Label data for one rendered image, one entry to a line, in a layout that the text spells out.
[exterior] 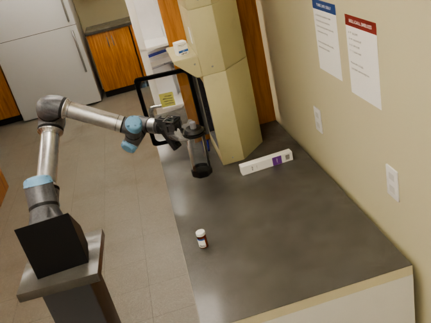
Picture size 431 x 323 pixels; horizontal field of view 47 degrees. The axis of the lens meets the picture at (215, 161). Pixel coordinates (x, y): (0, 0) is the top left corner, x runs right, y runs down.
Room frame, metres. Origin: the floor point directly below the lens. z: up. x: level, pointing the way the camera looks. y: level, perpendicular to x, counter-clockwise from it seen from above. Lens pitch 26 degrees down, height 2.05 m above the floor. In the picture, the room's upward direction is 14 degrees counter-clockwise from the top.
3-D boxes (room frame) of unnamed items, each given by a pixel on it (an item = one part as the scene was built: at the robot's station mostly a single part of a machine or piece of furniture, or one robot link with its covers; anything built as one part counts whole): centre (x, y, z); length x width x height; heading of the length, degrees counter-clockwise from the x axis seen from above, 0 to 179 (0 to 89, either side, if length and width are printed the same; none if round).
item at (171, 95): (2.51, 0.17, 1.19); 0.30 x 0.01 x 0.40; 86
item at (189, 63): (2.35, 0.04, 1.46); 0.32 x 0.12 x 0.10; 6
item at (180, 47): (2.29, 0.03, 1.54); 0.05 x 0.05 x 0.06; 22
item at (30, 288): (1.71, 0.71, 0.92); 0.32 x 0.32 x 0.04; 3
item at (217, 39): (2.36, -0.14, 1.32); 0.32 x 0.25 x 0.77; 6
